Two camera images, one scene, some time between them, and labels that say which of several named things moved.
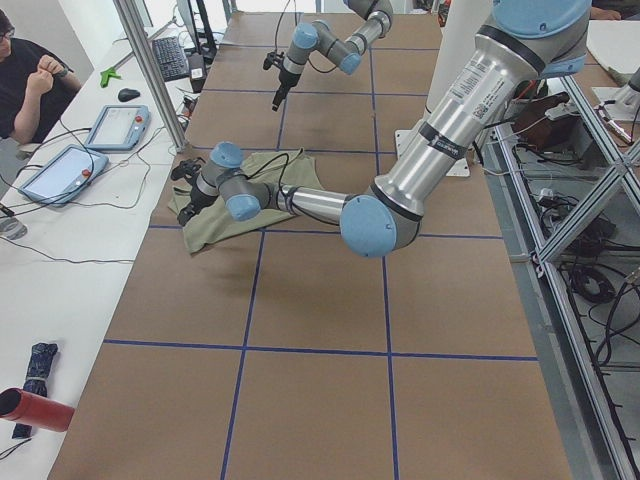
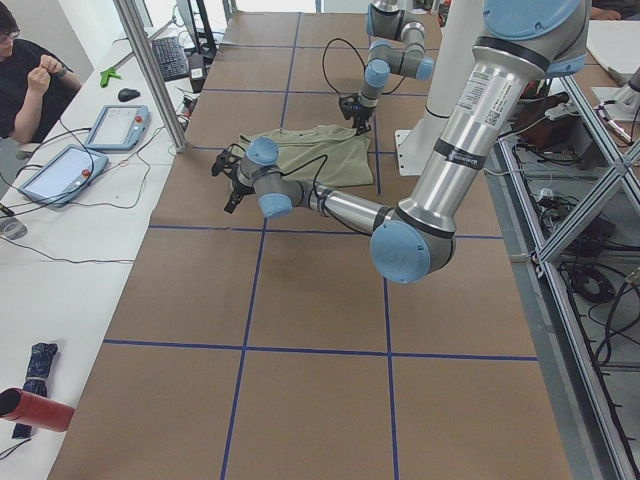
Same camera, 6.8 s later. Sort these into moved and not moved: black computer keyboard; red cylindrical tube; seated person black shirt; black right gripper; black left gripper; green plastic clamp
Moved: black right gripper; black left gripper
Not moved: black computer keyboard; green plastic clamp; red cylindrical tube; seated person black shirt
